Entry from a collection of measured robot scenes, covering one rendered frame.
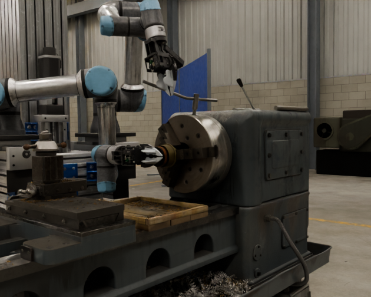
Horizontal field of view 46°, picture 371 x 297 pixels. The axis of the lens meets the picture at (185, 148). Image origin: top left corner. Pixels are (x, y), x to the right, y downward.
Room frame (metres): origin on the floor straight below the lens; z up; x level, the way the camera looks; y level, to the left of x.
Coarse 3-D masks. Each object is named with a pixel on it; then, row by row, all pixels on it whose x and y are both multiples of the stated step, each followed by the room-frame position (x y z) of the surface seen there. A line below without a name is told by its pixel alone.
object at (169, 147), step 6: (168, 144) 1.64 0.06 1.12; (162, 150) 1.59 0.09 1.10; (168, 150) 1.61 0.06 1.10; (174, 150) 1.62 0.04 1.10; (150, 156) 1.63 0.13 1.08; (156, 156) 1.65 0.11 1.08; (168, 156) 1.60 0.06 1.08; (174, 156) 1.62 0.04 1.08; (162, 162) 1.59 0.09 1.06; (168, 162) 1.60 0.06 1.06; (174, 162) 1.63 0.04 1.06
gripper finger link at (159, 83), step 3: (159, 75) 1.60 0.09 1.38; (162, 75) 1.61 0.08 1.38; (165, 75) 1.61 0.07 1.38; (159, 78) 1.60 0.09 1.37; (162, 78) 1.61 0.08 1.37; (159, 81) 1.59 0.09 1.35; (162, 81) 1.60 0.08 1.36; (156, 84) 1.58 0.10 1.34; (159, 84) 1.59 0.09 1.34; (162, 84) 1.60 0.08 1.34; (159, 87) 1.58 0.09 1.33; (162, 87) 1.59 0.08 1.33; (165, 87) 1.60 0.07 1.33; (168, 87) 1.60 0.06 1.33; (165, 90) 1.61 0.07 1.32; (168, 90) 1.60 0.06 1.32; (168, 93) 1.60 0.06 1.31
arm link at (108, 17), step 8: (104, 8) 1.93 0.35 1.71; (112, 8) 1.96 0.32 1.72; (104, 16) 1.66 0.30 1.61; (112, 16) 1.67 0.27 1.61; (120, 16) 1.68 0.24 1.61; (104, 24) 1.65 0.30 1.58; (112, 24) 1.66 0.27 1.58; (120, 24) 1.66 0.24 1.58; (128, 24) 1.67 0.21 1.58; (104, 32) 1.67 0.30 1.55; (112, 32) 1.67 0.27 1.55; (120, 32) 1.68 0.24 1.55; (128, 32) 1.69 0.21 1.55
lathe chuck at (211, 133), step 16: (176, 128) 1.73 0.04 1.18; (192, 128) 1.68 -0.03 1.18; (208, 128) 1.65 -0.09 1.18; (192, 144) 1.68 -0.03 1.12; (208, 144) 1.63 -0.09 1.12; (224, 144) 1.68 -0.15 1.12; (192, 160) 1.68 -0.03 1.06; (208, 160) 1.63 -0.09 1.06; (224, 160) 1.67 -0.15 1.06; (160, 176) 1.80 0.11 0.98; (192, 176) 1.68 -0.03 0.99; (208, 176) 1.63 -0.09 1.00; (192, 192) 1.69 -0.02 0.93
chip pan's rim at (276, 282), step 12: (312, 252) 2.14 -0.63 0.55; (324, 252) 1.99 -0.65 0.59; (300, 264) 1.82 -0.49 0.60; (312, 264) 1.93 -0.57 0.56; (324, 264) 2.04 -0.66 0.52; (276, 276) 1.68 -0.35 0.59; (288, 276) 1.76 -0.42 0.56; (300, 276) 1.85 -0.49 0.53; (264, 288) 1.61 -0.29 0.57; (276, 288) 1.69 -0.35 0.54
